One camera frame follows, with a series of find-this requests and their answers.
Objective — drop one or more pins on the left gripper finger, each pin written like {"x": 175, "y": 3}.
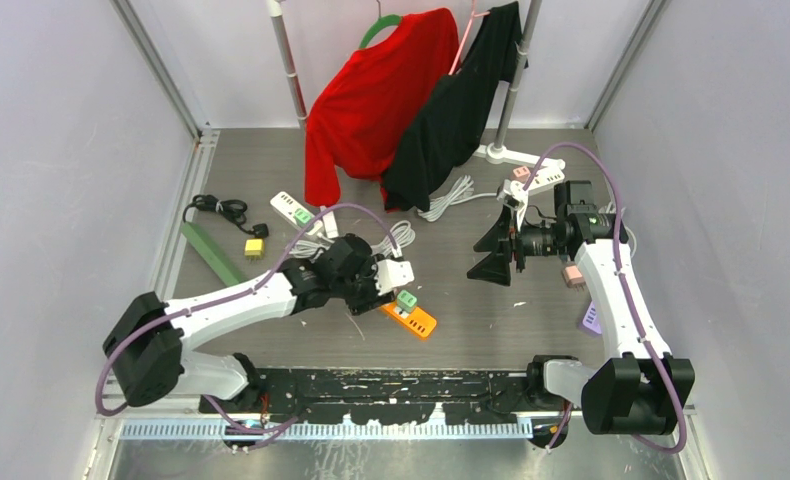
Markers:
{"x": 385, "y": 296}
{"x": 364, "y": 306}

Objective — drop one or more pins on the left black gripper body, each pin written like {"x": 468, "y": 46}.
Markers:
{"x": 363, "y": 283}

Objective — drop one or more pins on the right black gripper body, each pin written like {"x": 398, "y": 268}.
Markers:
{"x": 518, "y": 245}

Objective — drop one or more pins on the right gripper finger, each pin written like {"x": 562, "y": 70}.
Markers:
{"x": 493, "y": 269}
{"x": 497, "y": 234}

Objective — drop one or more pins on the orange power strip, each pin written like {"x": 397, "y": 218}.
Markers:
{"x": 417, "y": 321}

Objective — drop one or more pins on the pink plug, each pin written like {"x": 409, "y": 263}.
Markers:
{"x": 572, "y": 277}
{"x": 520, "y": 174}

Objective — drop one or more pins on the purple power strip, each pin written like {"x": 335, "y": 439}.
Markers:
{"x": 589, "y": 322}

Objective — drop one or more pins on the yellow plug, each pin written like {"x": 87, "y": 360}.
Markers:
{"x": 254, "y": 248}

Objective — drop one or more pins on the green power strip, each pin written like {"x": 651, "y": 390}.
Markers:
{"x": 213, "y": 255}

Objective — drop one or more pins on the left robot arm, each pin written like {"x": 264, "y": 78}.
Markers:
{"x": 153, "y": 350}

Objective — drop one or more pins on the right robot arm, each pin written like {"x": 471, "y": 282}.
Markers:
{"x": 642, "y": 388}

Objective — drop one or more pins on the pink plug on white strip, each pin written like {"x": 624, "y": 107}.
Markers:
{"x": 520, "y": 174}

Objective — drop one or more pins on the green plug on white strip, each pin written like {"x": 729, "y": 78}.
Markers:
{"x": 302, "y": 217}

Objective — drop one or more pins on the right white power strip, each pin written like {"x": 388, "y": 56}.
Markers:
{"x": 545, "y": 179}

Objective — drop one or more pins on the white power strip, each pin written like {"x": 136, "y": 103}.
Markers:
{"x": 285, "y": 204}
{"x": 545, "y": 179}

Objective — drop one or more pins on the clothes rack right pole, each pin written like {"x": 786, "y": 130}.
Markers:
{"x": 496, "y": 151}

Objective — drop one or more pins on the clothes rack pole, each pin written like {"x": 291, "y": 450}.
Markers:
{"x": 496, "y": 151}
{"x": 275, "y": 12}

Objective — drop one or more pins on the left white power strip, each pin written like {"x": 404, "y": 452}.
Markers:
{"x": 285, "y": 204}

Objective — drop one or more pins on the black shirt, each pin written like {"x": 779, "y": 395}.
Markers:
{"x": 447, "y": 130}

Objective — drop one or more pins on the red shirt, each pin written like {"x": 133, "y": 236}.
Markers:
{"x": 357, "y": 121}

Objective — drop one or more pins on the pink hanger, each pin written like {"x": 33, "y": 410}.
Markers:
{"x": 473, "y": 16}

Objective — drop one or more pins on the green hanger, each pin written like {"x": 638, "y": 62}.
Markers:
{"x": 383, "y": 23}

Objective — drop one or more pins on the clothes rack left pole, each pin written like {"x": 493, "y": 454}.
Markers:
{"x": 275, "y": 12}

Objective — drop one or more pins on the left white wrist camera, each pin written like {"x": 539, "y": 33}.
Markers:
{"x": 392, "y": 274}

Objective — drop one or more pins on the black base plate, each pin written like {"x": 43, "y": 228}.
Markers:
{"x": 390, "y": 396}

